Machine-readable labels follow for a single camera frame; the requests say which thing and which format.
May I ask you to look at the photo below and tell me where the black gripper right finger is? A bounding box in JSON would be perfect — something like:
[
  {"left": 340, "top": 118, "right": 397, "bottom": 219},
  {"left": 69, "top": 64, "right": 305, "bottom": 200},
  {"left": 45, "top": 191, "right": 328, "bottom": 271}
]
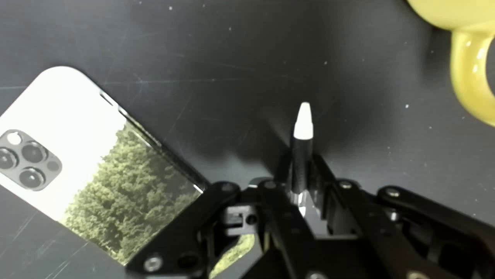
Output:
[{"left": 308, "top": 153, "right": 495, "bottom": 279}]

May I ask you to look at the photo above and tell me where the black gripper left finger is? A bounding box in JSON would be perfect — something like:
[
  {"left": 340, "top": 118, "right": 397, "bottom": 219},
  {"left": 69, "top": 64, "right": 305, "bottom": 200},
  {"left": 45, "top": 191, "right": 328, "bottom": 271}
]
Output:
[{"left": 125, "top": 177, "right": 315, "bottom": 279}]

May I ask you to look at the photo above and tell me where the black pen with white cap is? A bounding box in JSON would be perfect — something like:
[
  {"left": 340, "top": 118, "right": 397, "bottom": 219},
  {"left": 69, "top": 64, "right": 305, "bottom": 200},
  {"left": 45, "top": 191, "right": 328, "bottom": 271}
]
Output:
[{"left": 285, "top": 101, "right": 317, "bottom": 208}]

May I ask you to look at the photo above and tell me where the yellow mug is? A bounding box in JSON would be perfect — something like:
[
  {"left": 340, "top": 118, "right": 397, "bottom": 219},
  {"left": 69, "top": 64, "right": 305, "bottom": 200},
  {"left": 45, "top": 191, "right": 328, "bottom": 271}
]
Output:
[{"left": 407, "top": 0, "right": 495, "bottom": 129}]

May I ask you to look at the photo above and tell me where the smartphone with forest print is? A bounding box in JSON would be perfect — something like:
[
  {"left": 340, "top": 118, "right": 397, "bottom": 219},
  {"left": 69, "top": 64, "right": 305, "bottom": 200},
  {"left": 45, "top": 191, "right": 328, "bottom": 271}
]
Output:
[{"left": 0, "top": 64, "right": 212, "bottom": 268}]

